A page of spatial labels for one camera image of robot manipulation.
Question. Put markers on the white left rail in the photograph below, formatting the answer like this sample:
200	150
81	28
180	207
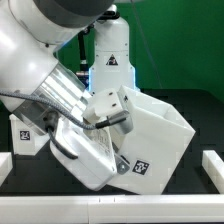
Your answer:
5	165

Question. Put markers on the white right rail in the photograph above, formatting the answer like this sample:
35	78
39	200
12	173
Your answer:
214	167

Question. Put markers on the large white drawer housing box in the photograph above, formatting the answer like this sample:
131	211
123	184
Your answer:
154	147

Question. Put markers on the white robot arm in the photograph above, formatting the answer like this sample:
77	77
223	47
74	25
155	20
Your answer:
48	98

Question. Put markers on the small white drawer with knob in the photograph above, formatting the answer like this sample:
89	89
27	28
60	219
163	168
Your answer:
25	140

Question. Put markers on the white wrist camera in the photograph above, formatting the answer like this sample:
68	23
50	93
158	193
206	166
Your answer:
109	104

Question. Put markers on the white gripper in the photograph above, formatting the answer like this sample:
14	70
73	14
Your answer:
95	164

